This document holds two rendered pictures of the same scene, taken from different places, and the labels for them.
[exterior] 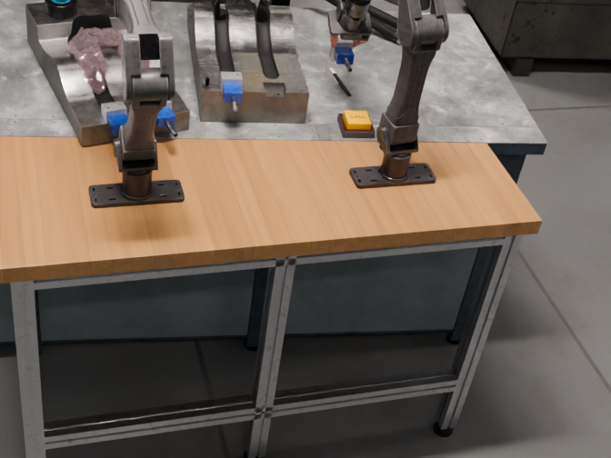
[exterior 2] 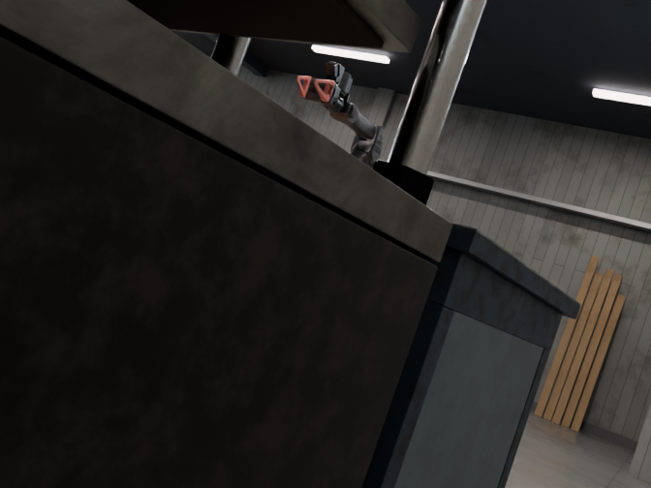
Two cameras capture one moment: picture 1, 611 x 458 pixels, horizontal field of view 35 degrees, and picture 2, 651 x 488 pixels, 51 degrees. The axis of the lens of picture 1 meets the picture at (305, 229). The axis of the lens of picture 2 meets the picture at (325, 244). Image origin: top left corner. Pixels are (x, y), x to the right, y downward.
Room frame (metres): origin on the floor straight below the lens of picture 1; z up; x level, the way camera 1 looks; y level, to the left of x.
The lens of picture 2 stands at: (3.10, 2.20, 0.64)
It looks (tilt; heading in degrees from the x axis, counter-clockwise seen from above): 3 degrees up; 231
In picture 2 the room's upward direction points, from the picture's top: 20 degrees clockwise
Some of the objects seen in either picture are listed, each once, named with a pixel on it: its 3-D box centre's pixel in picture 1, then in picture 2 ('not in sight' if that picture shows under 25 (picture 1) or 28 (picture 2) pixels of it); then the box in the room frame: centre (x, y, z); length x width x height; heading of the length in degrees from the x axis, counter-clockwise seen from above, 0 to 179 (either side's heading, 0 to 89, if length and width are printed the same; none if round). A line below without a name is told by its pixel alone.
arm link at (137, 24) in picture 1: (138, 39); (355, 131); (1.65, 0.38, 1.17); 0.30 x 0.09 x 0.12; 22
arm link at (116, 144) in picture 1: (135, 154); not in sight; (1.65, 0.38, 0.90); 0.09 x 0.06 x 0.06; 112
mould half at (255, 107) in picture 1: (244, 47); not in sight; (2.24, 0.23, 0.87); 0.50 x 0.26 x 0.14; 15
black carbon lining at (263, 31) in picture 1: (242, 34); not in sight; (2.22, 0.24, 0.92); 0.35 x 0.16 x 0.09; 15
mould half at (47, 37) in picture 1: (104, 64); not in sight; (2.06, 0.56, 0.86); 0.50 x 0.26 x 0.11; 32
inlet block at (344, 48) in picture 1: (345, 57); not in sight; (2.16, -0.03, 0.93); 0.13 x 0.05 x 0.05; 15
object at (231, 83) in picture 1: (233, 95); not in sight; (1.96, 0.22, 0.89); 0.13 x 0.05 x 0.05; 15
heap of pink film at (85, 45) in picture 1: (107, 50); not in sight; (2.07, 0.55, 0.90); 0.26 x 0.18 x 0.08; 32
